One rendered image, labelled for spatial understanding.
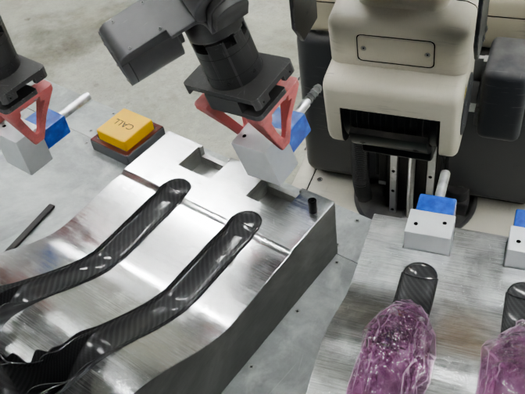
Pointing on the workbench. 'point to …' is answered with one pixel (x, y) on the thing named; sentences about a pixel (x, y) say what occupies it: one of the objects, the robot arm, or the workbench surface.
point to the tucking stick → (30, 227)
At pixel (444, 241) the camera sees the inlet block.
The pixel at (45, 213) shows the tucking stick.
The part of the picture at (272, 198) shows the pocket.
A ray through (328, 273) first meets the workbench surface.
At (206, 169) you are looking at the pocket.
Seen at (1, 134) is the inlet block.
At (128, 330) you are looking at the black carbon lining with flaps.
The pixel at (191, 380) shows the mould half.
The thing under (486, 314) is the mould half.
